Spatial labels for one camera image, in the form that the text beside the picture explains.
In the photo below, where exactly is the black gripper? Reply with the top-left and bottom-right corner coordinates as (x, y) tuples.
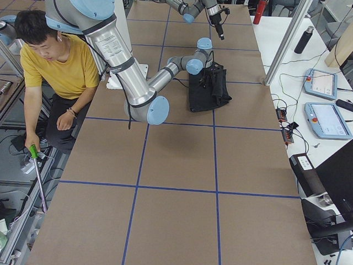
(208, 13), (224, 40)
(199, 65), (221, 89)

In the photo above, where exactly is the black printed t-shirt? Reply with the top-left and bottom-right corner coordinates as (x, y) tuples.
(189, 62), (232, 112)

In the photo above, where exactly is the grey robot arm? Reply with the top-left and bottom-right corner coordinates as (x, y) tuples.
(45, 1), (213, 125)
(165, 0), (230, 40)

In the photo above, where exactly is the red bottle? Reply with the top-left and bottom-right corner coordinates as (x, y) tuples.
(253, 0), (267, 25)

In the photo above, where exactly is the black bottle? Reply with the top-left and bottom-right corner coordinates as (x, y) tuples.
(294, 26), (314, 54)

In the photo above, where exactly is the far blue teach pendant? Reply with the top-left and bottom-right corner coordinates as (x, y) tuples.
(304, 68), (338, 100)

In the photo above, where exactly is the blue teach pendant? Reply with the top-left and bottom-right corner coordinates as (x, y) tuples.
(304, 102), (352, 140)
(304, 68), (338, 100)

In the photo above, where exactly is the near blue teach pendant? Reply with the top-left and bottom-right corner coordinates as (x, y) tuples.
(304, 102), (352, 140)

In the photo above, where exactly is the person in yellow shirt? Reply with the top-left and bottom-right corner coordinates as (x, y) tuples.
(14, 10), (99, 154)

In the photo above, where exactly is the black monitor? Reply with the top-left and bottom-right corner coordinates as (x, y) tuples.
(315, 145), (352, 220)

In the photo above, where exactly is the aluminium frame post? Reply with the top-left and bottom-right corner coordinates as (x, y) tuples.
(264, 0), (312, 86)

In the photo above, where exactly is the green handled stick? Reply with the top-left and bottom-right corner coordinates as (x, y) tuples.
(29, 144), (47, 213)

